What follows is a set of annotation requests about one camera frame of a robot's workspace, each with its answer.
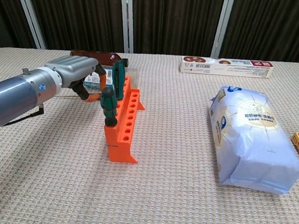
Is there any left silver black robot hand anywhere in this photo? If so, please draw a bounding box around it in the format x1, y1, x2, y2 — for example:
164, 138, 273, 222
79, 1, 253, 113
41, 53, 110, 104

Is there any black metal precision screwdriver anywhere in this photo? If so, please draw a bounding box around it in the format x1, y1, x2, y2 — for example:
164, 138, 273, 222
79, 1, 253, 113
55, 91, 103, 101

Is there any small teal handle screwdriver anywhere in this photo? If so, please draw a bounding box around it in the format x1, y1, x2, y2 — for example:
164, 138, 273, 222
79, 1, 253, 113
110, 59, 128, 101

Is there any large green black screwdriver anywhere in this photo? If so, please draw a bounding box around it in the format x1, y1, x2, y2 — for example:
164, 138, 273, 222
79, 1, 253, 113
99, 85, 121, 128

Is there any clear bottle blue label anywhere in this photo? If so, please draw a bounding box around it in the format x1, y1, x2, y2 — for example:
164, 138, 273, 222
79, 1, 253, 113
83, 65, 139, 91

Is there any orange plastic screwdriver rack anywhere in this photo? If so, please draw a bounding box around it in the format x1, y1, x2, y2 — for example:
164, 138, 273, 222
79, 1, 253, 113
102, 73, 149, 166

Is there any brown tea bottle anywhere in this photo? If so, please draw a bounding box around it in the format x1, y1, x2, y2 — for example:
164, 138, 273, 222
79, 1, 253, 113
69, 49, 130, 68

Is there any dark pleated curtain panel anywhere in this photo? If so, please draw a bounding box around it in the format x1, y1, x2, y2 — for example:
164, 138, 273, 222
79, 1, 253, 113
0, 0, 42, 51
127, 0, 226, 60
20, 0, 130, 54
220, 0, 299, 64

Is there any beige woven tablecloth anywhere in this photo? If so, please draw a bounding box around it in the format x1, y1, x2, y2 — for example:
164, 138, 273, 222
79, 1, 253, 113
0, 41, 299, 224

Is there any long white cookie box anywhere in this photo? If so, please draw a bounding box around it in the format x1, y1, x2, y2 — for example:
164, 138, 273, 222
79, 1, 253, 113
180, 55, 274, 80

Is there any pale blue tissue pack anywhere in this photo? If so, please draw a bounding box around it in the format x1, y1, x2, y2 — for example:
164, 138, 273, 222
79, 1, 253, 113
202, 83, 299, 197

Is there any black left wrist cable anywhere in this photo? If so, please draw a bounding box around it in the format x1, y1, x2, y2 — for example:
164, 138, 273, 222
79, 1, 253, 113
0, 101, 45, 131

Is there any grey metal frame post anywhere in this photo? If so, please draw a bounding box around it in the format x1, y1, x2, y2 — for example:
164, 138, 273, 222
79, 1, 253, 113
8, 0, 50, 50
116, 0, 138, 54
210, 0, 237, 60

